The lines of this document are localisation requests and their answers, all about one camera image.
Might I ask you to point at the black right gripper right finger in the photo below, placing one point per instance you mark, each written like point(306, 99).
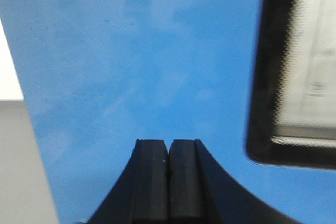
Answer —
point(201, 191)

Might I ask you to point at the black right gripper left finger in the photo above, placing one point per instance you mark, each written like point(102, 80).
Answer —
point(140, 193)

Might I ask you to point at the blue door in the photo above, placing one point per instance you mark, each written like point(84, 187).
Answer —
point(97, 75)

